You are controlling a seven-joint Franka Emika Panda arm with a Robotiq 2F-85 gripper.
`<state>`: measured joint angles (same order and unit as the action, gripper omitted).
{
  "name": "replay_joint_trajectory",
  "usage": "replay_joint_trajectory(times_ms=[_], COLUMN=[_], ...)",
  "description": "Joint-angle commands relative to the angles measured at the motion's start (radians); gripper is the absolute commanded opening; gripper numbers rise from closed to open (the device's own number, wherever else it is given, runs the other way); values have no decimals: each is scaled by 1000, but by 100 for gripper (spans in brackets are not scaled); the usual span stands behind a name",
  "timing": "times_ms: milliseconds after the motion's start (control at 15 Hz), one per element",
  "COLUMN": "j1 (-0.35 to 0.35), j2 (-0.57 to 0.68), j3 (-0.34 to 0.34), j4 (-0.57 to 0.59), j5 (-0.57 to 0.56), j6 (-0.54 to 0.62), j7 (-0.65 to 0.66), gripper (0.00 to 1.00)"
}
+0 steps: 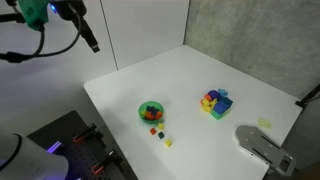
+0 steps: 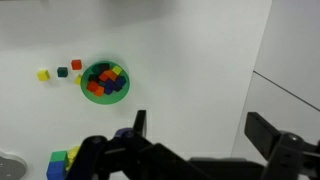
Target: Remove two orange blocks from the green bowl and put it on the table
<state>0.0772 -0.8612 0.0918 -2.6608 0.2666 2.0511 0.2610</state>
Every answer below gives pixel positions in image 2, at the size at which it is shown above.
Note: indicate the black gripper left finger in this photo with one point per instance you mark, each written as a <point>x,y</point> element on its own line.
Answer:
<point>96,150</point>

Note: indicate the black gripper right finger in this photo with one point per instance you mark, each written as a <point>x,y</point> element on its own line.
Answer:
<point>263,133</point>

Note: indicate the orange wooden cube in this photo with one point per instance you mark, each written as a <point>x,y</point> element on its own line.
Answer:
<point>99,91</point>
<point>111,74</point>
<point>103,77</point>

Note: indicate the green plastic bowl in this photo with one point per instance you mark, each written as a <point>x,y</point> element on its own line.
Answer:
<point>110,99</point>

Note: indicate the yellow toy piece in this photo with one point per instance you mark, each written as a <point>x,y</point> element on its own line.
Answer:
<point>72,154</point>

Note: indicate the purple toy piece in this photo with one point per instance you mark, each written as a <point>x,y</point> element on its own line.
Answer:
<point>120,132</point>

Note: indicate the green toy block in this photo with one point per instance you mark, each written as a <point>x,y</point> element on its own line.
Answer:
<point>58,156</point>

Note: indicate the big blue toy block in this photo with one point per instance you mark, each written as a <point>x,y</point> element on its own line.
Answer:
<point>55,170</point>

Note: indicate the blue wooden cube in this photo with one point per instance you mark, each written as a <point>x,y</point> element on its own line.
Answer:
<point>108,88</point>
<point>120,81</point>

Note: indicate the red wooden cube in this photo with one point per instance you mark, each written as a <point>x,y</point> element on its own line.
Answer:
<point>92,86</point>
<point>76,64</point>

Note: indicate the yellow wooden cube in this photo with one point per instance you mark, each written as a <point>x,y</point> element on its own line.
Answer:
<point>117,69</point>
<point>78,80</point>
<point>43,75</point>

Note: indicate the dark green wooden cube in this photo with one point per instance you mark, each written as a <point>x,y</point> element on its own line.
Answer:
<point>62,71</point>
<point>102,66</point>
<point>93,77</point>

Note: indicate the grey metal plate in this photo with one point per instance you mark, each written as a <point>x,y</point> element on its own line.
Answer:
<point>10,166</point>

